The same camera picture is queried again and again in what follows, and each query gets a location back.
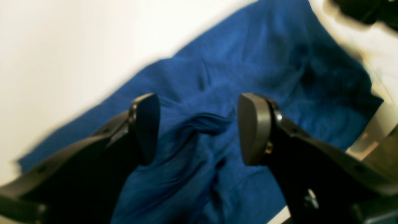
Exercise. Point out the blue t-shirt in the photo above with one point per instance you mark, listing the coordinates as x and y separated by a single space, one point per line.
275 48

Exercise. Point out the black keyboard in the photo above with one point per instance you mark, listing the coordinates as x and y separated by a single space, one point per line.
371 11

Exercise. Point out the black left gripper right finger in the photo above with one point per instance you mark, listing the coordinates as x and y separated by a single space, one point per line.
320 183

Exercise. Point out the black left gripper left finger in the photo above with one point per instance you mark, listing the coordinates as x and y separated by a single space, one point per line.
81 183

